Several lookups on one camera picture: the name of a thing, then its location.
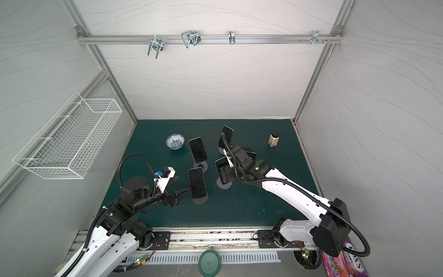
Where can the grey phone stand right front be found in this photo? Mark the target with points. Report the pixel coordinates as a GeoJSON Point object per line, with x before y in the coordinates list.
{"type": "Point", "coordinates": [222, 185]}

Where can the grey phone stand left front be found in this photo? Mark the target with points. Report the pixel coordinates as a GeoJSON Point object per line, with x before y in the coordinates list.
{"type": "Point", "coordinates": [200, 200]}

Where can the purple candy bag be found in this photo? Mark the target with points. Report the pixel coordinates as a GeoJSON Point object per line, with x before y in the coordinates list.
{"type": "Point", "coordinates": [345, 265]}

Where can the metal clamp middle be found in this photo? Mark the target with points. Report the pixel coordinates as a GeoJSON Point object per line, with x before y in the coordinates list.
{"type": "Point", "coordinates": [191, 37]}

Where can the metal bracket right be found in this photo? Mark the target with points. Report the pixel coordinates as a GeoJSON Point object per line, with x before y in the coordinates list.
{"type": "Point", "coordinates": [315, 39]}

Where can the black round fan floor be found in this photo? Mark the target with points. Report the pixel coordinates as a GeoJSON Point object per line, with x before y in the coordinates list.
{"type": "Point", "coordinates": [309, 260]}

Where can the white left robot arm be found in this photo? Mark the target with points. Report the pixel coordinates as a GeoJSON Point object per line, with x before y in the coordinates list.
{"type": "Point", "coordinates": [117, 232]}

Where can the blue white ceramic bowl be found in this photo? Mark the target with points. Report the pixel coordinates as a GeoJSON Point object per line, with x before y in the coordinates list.
{"type": "Point", "coordinates": [175, 141]}

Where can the grey phone stand middle back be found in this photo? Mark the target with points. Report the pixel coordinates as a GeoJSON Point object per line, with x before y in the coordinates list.
{"type": "Point", "coordinates": [203, 165]}

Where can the white wire basket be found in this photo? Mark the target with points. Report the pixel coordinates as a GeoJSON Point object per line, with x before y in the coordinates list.
{"type": "Point", "coordinates": [67, 145]}

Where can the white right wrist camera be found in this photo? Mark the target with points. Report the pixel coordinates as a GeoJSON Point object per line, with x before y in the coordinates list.
{"type": "Point", "coordinates": [228, 158]}

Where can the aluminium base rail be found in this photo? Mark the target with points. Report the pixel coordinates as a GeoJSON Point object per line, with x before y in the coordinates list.
{"type": "Point", "coordinates": [183, 246]}

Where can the metal clamp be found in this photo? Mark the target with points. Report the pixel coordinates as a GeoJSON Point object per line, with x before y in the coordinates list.
{"type": "Point", "coordinates": [156, 47]}
{"type": "Point", "coordinates": [191, 37]}

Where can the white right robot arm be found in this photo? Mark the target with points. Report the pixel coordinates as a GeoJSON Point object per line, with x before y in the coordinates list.
{"type": "Point", "coordinates": [328, 224]}

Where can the green round lid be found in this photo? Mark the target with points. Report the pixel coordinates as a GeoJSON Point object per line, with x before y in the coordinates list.
{"type": "Point", "coordinates": [209, 263]}

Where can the metal clamp left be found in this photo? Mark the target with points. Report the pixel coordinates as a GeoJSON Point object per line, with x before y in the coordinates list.
{"type": "Point", "coordinates": [156, 47]}

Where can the aluminium overhead rail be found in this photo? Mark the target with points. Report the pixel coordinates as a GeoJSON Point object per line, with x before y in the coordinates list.
{"type": "Point", "coordinates": [224, 39]}

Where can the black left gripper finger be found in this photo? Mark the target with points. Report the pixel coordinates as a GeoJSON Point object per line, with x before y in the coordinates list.
{"type": "Point", "coordinates": [175, 201]}
{"type": "Point", "coordinates": [180, 194]}

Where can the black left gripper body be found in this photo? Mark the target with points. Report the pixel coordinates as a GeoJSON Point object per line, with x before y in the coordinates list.
{"type": "Point", "coordinates": [168, 200]}

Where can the phone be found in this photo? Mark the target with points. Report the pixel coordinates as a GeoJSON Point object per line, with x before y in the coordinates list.
{"type": "Point", "coordinates": [223, 168]}
{"type": "Point", "coordinates": [197, 183]}
{"type": "Point", "coordinates": [198, 150]}
{"type": "Point", "coordinates": [226, 137]}

